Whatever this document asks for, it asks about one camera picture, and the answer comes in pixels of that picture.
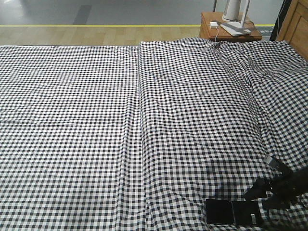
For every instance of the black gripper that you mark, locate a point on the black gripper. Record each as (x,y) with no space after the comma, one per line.
(285,190)

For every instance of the black foldable phone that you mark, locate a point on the black foldable phone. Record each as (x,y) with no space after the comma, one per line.
(231,211)

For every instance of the black white gingham bed sheet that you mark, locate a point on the black white gingham bed sheet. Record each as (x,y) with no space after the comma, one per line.
(70,148)

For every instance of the black white gingham duvet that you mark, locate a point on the black white gingham duvet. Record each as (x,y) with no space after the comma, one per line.
(208,116)

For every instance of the wooden headboard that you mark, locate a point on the wooden headboard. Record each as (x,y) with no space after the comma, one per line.
(294,28)

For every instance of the wooden nightstand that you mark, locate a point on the wooden nightstand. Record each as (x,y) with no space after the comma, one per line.
(220,34)

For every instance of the white charger adapter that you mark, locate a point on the white charger adapter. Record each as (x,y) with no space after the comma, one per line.
(213,25)

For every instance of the white cylindrical appliance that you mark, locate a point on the white cylindrical appliance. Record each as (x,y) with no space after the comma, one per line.
(231,10)

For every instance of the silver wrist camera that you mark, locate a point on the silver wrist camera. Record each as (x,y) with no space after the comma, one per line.
(278,165)

